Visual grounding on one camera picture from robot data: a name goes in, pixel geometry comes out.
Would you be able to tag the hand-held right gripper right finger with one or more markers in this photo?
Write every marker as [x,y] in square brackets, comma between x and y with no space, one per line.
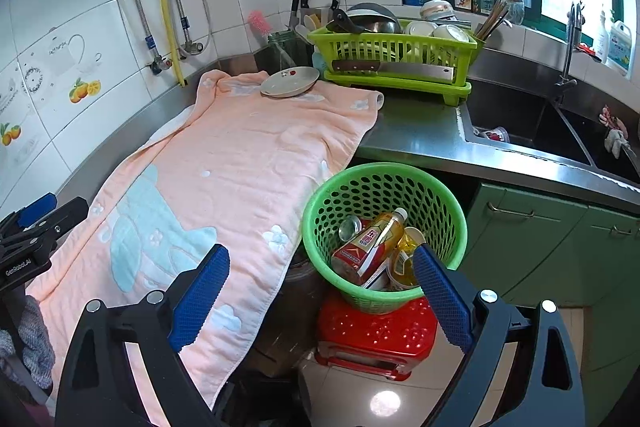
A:
[442,297]

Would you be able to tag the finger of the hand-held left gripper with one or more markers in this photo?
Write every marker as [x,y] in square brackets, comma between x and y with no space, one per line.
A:
[37,208]
[62,219]

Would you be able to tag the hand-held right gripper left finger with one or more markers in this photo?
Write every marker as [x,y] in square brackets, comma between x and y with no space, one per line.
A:
[200,297]

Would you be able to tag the yellow plastic wrapper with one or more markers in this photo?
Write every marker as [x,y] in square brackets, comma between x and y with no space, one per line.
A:
[405,264]

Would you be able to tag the red gold tea bottle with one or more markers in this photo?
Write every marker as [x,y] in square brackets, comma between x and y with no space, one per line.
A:
[367,247]

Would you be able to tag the green plastic basket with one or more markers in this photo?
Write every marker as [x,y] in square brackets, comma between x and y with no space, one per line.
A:
[380,187]

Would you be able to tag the red plastic stool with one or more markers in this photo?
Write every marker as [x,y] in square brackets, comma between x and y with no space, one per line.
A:
[375,332]

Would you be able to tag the dark container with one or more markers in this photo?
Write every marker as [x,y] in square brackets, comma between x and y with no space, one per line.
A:
[300,307]

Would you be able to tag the green cabinet doors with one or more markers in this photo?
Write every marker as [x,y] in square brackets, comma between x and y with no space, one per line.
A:
[550,247]

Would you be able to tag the pink printed towel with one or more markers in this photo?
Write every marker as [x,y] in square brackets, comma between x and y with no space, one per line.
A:
[225,157]

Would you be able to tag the steel sink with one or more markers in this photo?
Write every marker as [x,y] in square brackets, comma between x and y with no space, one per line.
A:
[530,117]

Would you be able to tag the white ceramic plate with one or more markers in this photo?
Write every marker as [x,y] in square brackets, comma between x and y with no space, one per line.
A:
[290,82]

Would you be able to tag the white pink cleaning cloth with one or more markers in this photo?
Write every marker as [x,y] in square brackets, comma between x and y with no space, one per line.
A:
[614,132]

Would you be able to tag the green plastic dish rack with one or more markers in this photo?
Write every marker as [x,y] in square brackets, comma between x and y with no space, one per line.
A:
[390,49]

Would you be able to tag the green glass jar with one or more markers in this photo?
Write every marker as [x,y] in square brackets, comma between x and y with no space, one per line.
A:
[282,52]

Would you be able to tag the teal soap bottle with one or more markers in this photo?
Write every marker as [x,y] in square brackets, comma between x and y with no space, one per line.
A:
[317,59]

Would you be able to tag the stack of white bowls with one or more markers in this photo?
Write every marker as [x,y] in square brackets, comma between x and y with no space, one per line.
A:
[445,32]

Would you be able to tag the steel faucet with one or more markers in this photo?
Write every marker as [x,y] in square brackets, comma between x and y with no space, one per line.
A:
[570,52]

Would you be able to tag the pink bottle brush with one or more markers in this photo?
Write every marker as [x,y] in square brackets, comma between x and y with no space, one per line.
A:
[259,22]

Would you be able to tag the bundle of chopsticks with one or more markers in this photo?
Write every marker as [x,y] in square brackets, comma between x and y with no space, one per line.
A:
[492,19]

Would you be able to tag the white spatula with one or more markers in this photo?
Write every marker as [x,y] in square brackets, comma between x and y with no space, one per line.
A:
[303,32]

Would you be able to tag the steel wok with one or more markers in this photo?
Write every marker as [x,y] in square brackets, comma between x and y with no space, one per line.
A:
[372,19]

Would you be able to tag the patterned ceramic bowl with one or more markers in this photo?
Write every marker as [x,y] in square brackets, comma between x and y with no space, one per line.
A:
[437,9]

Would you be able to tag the yellow sponge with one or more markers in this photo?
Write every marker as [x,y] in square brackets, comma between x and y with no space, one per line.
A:
[314,22]

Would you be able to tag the white detergent bottle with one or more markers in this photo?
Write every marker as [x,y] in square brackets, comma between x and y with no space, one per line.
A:
[601,39]

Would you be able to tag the white jug with blue label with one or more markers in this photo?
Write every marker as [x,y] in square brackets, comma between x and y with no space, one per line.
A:
[620,49]

